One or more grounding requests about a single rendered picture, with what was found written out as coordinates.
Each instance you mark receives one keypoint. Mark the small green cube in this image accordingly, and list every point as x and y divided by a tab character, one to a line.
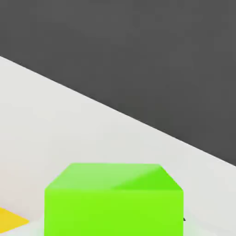
114	212

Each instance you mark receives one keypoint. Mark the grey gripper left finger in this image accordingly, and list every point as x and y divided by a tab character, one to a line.
35	229

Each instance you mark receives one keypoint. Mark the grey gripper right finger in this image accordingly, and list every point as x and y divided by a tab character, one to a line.
191	230

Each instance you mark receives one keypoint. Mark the small yellow cube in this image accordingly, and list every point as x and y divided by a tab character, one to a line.
11	220

